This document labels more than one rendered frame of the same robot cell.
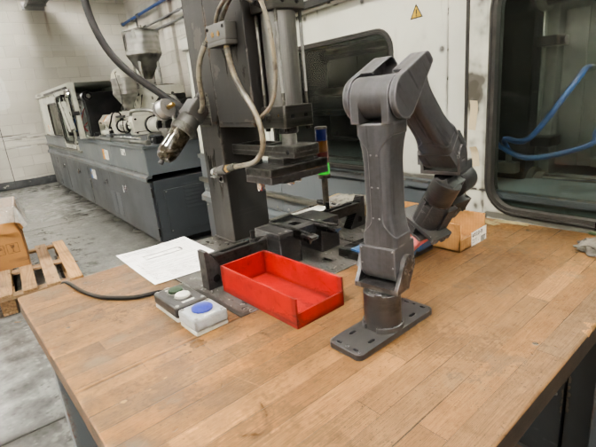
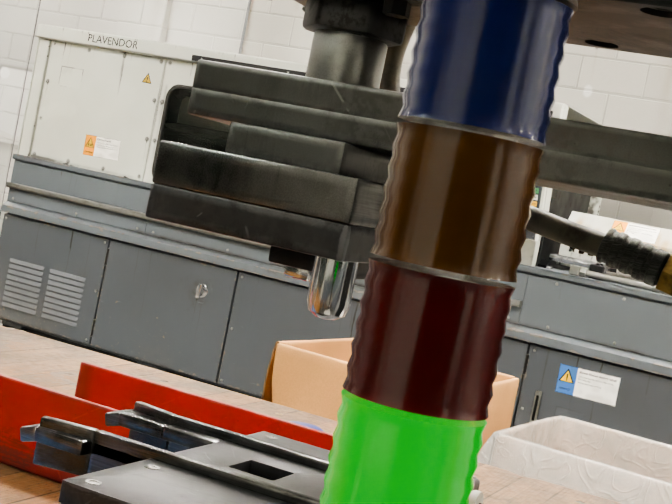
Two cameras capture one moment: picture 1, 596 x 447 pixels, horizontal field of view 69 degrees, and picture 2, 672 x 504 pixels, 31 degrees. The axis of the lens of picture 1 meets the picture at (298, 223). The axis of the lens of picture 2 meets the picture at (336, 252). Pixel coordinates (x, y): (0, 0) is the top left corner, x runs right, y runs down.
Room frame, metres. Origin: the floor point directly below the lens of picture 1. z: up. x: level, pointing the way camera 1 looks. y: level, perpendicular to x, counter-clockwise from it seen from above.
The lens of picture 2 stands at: (1.60, -0.26, 1.13)
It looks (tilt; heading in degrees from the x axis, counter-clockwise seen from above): 3 degrees down; 152
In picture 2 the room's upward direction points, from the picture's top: 11 degrees clockwise
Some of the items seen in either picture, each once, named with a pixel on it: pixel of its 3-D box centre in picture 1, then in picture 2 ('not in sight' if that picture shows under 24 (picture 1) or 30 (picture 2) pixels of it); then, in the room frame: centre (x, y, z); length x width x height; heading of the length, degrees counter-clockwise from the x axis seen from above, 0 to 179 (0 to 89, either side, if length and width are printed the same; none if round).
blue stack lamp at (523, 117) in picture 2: (321, 134); (484, 65); (1.34, -0.10, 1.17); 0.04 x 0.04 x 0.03
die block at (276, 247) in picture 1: (298, 239); not in sight; (1.07, 0.00, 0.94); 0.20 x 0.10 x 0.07; 130
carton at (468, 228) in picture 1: (428, 225); not in sight; (1.10, -0.35, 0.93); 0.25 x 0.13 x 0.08; 40
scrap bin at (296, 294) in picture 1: (278, 284); (170, 448); (0.81, 0.05, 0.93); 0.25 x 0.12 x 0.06; 40
